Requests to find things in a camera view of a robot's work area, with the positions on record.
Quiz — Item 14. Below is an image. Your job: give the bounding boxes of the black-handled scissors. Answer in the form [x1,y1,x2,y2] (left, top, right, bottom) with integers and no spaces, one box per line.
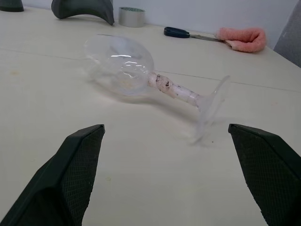
[164,26,228,43]

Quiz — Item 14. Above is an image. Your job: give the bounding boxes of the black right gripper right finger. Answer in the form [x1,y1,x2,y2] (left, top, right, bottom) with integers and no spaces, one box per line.
[228,123,301,226]

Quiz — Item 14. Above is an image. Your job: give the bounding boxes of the grey curved foam piece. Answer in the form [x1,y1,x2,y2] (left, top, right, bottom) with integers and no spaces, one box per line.
[51,0,115,26]

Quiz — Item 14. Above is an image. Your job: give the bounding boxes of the grey partition panel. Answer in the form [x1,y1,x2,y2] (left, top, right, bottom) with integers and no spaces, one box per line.
[273,0,301,71]

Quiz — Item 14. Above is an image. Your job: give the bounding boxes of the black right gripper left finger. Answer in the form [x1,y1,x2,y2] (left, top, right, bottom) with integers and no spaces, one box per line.
[0,124,105,226]

